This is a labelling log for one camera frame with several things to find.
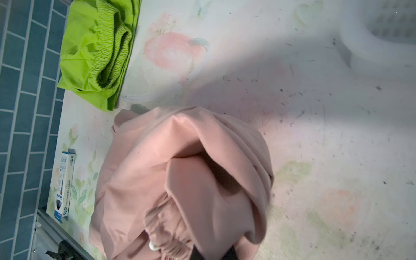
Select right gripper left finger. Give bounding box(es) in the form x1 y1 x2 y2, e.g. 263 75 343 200
189 246 204 260

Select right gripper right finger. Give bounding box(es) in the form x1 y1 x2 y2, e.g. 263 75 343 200
222 247 239 260

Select pink shorts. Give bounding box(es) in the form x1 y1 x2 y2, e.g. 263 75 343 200
89 107 274 260

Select lime green shorts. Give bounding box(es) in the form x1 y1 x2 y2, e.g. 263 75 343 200
57 0 141 112

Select blue white card label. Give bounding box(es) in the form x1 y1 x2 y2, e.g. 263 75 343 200
54 152 75 223

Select white plastic laundry basket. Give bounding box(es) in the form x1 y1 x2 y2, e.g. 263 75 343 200
340 0 416 82

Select aluminium front rail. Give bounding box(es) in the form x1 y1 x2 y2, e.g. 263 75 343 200
29 208 94 260

